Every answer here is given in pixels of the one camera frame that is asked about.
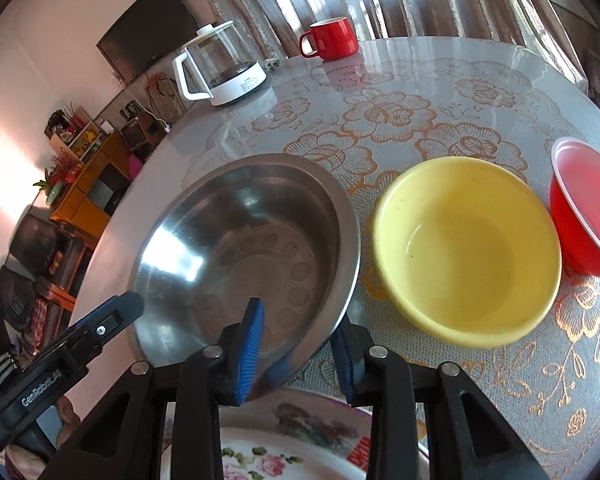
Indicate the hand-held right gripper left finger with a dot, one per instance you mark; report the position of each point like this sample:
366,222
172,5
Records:
247,360

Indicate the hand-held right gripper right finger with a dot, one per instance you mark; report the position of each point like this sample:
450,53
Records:
344,370

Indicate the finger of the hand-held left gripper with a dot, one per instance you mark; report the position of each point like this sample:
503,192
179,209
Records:
107,322

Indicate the white plate with red characters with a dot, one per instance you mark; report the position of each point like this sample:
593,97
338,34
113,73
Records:
310,420

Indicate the stainless steel bowl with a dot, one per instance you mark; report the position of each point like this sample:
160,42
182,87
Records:
220,260

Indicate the white plate with rose print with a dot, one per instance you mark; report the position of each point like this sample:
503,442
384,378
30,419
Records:
280,465

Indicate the yellow plastic bowl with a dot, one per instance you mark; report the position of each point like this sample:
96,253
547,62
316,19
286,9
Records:
460,260

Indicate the red plastic bowl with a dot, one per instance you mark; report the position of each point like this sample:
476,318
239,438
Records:
585,230

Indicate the person's left hand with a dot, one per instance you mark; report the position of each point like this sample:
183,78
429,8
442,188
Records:
71,419

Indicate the dark wooden armchair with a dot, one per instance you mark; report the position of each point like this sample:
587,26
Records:
40,250

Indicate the orange wooden cabinet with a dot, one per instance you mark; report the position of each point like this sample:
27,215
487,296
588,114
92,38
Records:
85,190

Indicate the potted green plant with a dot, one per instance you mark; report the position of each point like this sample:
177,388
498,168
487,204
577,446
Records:
47,187

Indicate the pink plastic container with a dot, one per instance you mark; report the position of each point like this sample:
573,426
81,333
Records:
135,167

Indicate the black speaker box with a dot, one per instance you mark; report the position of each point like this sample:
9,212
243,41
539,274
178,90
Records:
137,140

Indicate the wooden shelf with ornaments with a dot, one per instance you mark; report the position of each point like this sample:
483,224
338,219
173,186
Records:
75,132

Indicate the small white appliance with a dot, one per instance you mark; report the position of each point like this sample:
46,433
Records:
106,126

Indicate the white glass electric kettle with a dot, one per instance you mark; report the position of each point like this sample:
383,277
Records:
230,75

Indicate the black flat television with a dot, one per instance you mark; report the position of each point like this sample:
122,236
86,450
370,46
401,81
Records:
145,30

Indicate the white power socket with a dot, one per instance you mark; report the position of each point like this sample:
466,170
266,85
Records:
272,64

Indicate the red mug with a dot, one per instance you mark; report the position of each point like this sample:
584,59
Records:
335,40

